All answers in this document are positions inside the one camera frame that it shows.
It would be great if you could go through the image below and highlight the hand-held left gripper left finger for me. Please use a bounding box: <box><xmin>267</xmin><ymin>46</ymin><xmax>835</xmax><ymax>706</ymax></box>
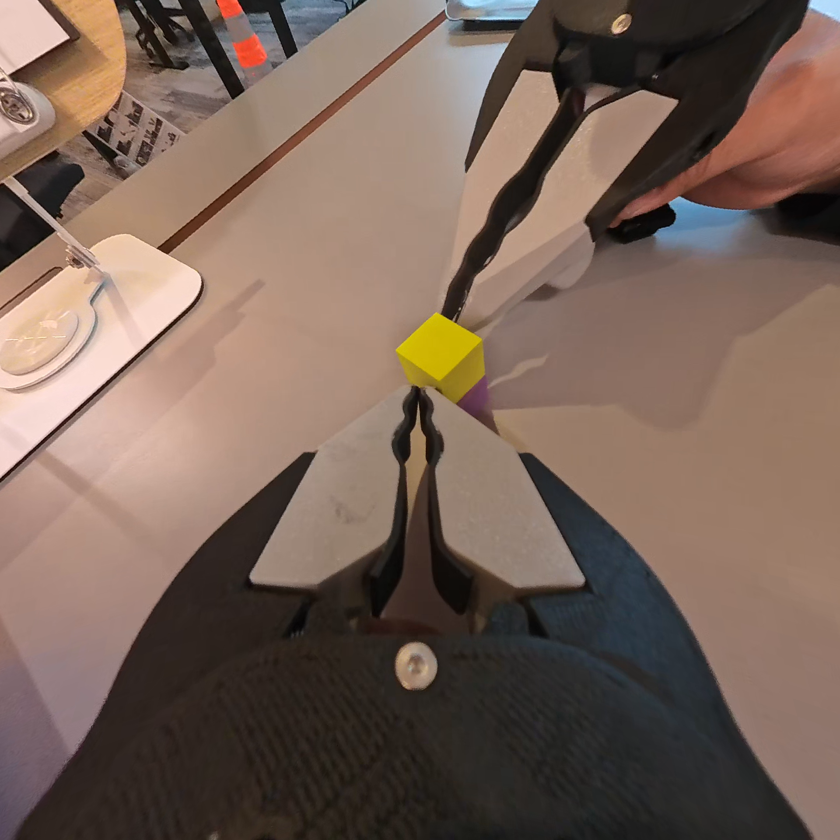
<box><xmin>249</xmin><ymin>386</ymin><xmax>421</xmax><ymax>618</ymax></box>

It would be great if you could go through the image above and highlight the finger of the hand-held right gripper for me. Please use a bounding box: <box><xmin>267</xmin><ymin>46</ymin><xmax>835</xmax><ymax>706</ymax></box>
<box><xmin>453</xmin><ymin>85</ymin><xmax>678</xmax><ymax>326</ymax></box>
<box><xmin>443</xmin><ymin>69</ymin><xmax>573</xmax><ymax>322</ymax></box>

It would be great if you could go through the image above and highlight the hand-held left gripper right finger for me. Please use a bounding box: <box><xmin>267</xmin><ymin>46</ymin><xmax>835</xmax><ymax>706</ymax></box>
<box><xmin>420</xmin><ymin>387</ymin><xmax>585</xmax><ymax>616</ymax></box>

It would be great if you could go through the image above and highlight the purple foam cube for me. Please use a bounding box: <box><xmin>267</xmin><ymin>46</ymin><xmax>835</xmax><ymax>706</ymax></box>
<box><xmin>456</xmin><ymin>377</ymin><xmax>500</xmax><ymax>434</ymax></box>

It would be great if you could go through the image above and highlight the yellow foam cube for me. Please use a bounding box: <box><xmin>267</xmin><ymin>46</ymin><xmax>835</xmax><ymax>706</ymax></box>
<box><xmin>395</xmin><ymin>313</ymin><xmax>485</xmax><ymax>403</ymax></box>

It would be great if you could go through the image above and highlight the person's right hand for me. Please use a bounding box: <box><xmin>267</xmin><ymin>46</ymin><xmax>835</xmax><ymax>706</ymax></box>
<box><xmin>610</xmin><ymin>10</ymin><xmax>840</xmax><ymax>227</ymax></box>

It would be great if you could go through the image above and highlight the shiny silver metal object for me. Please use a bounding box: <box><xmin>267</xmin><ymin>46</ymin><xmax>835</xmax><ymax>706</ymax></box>
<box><xmin>446</xmin><ymin>0</ymin><xmax>540</xmax><ymax>32</ymax></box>

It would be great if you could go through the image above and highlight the orange traffic cone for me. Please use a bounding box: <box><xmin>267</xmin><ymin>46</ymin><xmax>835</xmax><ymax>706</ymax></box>
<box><xmin>217</xmin><ymin>0</ymin><xmax>271</xmax><ymax>70</ymax></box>

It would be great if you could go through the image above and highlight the black and white printed sheet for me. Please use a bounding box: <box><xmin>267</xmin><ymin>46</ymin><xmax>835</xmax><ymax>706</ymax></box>
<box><xmin>92</xmin><ymin>92</ymin><xmax>186</xmax><ymax>173</ymax></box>

